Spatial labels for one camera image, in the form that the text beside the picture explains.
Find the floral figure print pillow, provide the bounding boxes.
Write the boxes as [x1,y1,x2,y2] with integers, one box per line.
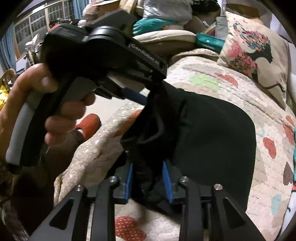
[217,10,290,109]

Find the yellow cloth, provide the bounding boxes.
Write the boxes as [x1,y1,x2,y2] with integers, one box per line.
[0,85,10,109]

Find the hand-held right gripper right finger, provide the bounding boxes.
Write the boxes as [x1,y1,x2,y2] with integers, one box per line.
[162,161,266,241]

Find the black pants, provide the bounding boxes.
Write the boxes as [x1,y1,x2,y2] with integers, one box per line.
[120,80,257,216]

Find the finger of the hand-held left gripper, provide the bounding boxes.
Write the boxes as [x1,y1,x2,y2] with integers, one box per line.
[94,77,149,105]

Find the quilted heart print bedspread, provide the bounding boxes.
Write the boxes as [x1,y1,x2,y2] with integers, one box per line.
[53,49,296,241]

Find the wooden chair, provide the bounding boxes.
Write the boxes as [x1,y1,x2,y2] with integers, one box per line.
[0,68,16,93]

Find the white plastic rack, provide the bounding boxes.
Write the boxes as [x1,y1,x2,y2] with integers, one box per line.
[24,34,44,67]

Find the person's left hand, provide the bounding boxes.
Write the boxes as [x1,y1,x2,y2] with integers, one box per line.
[0,64,96,160]

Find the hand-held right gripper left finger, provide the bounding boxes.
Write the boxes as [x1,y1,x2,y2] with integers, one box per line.
[28,162,134,241]

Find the barred window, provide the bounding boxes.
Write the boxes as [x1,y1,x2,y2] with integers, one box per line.
[14,0,90,56]

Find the blue curtain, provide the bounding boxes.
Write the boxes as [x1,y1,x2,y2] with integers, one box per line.
[0,23,16,77]

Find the clear plastic bag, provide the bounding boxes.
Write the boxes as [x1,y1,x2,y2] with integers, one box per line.
[142,0,192,24]

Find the teal plastic packet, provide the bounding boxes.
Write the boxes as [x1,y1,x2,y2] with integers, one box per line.
[195,32,226,54]

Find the beige folded cushion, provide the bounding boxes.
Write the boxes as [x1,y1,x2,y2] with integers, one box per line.
[133,29,197,56]

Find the red slipper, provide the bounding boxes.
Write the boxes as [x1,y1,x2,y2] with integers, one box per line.
[75,113,102,141]

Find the grey cloth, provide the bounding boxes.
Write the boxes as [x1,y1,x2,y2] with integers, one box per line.
[215,16,229,37]

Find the teal cloth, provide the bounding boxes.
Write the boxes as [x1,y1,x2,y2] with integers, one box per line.
[133,19,177,35]

